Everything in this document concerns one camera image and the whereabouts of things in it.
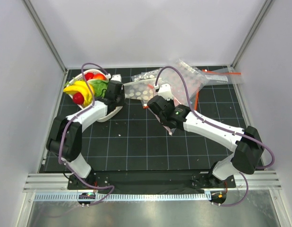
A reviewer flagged clear bag orange zipper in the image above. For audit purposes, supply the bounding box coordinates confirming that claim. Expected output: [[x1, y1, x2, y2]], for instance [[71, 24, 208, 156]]
[[202, 67, 244, 85]]

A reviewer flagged red strawberry back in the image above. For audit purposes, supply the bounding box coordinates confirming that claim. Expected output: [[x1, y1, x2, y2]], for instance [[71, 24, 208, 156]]
[[84, 72, 94, 80]]

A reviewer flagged orange-edged flat bag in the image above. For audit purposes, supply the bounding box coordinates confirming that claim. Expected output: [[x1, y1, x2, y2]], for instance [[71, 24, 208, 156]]
[[194, 90, 199, 110]]

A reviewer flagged clear white-dotted zip bag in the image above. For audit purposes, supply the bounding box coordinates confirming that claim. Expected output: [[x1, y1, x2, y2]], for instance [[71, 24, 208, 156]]
[[124, 79, 157, 103]]

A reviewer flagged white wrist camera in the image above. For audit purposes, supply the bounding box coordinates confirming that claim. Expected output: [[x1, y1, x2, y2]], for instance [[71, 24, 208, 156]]
[[154, 83, 173, 101], [110, 74, 122, 82]]

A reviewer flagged yellow banana bunch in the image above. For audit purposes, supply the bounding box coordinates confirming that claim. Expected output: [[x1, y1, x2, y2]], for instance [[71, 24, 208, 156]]
[[63, 80, 94, 107]]

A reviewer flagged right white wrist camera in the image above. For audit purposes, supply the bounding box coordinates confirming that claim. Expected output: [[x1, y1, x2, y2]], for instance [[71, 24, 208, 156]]
[[154, 83, 173, 101]]

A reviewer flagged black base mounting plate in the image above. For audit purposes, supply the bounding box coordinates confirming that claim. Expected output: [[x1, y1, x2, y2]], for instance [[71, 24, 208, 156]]
[[67, 169, 236, 194]]

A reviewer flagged clear pink-dotted zip bag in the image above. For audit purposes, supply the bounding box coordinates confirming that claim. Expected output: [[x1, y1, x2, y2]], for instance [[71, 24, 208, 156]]
[[146, 105, 179, 136]]

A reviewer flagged pile of red-dotted bags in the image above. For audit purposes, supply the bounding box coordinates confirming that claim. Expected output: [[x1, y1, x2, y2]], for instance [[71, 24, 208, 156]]
[[157, 58, 210, 105]]

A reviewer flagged slotted aluminium cable duct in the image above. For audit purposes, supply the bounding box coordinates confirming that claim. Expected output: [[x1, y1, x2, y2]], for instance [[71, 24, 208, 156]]
[[34, 191, 211, 202]]

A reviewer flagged left aluminium frame post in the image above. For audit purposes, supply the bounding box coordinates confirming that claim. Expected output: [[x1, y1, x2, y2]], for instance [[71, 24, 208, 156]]
[[22, 0, 68, 74]]

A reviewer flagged red orange tomato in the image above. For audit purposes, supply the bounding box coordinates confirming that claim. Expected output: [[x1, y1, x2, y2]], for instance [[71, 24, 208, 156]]
[[93, 73, 107, 80]]

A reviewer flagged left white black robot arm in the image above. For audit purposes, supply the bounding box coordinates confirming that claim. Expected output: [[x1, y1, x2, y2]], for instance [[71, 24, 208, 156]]
[[46, 79, 125, 189]]

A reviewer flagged right aluminium frame post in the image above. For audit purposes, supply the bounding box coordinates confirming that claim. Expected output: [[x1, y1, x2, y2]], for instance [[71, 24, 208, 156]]
[[231, 0, 275, 68]]

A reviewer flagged green lettuce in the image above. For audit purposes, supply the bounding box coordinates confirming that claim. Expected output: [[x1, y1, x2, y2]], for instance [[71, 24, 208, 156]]
[[87, 79, 109, 97]]

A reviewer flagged aluminium frame post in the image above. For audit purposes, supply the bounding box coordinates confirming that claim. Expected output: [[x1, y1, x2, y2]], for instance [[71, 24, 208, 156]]
[[22, 0, 68, 74], [231, 0, 275, 68]]

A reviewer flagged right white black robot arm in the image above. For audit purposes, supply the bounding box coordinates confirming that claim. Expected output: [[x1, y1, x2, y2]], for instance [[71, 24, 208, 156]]
[[147, 96, 264, 188]]

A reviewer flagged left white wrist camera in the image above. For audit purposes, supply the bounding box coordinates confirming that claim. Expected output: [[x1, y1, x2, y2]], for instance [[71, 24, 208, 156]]
[[110, 74, 122, 82]]

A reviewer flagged red apple front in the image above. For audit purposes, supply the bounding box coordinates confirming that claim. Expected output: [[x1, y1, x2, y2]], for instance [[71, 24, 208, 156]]
[[72, 92, 85, 105]]

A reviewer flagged white plastic basket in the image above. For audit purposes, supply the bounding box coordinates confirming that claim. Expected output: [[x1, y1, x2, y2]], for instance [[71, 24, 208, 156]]
[[65, 69, 125, 130]]

